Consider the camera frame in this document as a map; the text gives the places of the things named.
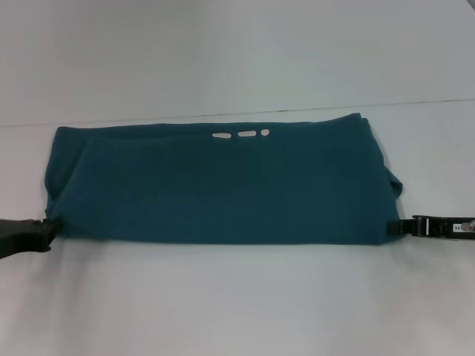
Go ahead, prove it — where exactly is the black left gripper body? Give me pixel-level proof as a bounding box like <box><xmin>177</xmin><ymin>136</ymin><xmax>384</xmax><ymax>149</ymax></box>
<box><xmin>0</xmin><ymin>218</ymin><xmax>44</xmax><ymax>262</ymax></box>

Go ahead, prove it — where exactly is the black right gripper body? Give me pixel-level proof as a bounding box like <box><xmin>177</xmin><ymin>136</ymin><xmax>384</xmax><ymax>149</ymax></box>
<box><xmin>427</xmin><ymin>216</ymin><xmax>475</xmax><ymax>240</ymax></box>

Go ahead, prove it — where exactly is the teal blue shirt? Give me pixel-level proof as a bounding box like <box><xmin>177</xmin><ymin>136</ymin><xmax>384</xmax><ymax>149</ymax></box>
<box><xmin>43</xmin><ymin>111</ymin><xmax>406</xmax><ymax>247</ymax></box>

